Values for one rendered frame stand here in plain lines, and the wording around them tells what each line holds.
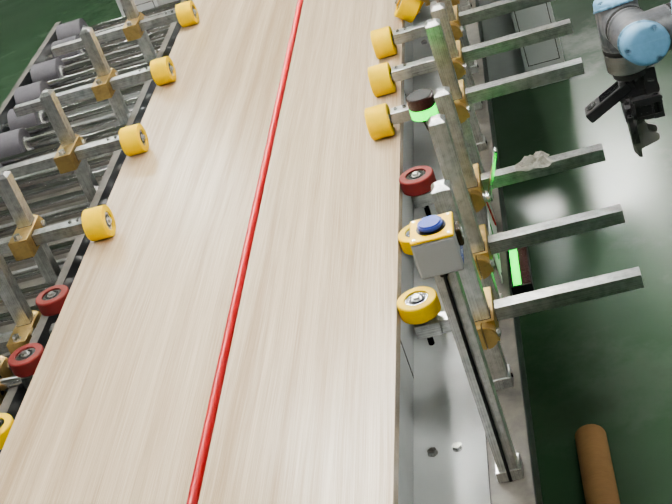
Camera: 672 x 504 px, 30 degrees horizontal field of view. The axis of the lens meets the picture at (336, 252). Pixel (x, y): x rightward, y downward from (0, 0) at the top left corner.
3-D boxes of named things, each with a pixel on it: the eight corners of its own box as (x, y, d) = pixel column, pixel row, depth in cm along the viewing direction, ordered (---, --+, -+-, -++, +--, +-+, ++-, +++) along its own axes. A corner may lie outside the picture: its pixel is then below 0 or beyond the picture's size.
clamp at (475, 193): (483, 181, 286) (478, 162, 284) (486, 210, 275) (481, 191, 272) (460, 187, 288) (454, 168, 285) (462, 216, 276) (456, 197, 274)
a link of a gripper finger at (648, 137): (665, 157, 272) (657, 120, 267) (637, 163, 273) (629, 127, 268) (662, 150, 274) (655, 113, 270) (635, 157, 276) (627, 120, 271)
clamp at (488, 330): (500, 305, 244) (493, 284, 242) (504, 346, 233) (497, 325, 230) (469, 312, 245) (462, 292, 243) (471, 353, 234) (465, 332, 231)
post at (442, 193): (512, 384, 245) (448, 175, 222) (513, 395, 242) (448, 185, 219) (495, 388, 246) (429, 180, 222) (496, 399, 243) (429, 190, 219)
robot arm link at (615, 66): (606, 62, 260) (600, 44, 268) (610, 83, 262) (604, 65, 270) (649, 51, 258) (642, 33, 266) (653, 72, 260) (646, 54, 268)
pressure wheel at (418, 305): (429, 327, 248) (414, 280, 243) (460, 336, 243) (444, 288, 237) (403, 350, 244) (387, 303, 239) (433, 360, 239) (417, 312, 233)
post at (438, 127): (503, 308, 266) (443, 110, 242) (504, 317, 263) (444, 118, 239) (487, 312, 266) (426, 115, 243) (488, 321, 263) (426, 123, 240)
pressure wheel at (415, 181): (445, 202, 289) (432, 159, 283) (446, 219, 282) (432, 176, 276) (412, 210, 290) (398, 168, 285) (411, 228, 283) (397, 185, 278)
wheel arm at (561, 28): (571, 28, 315) (568, 15, 314) (573, 34, 312) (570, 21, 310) (381, 80, 325) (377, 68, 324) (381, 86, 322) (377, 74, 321)
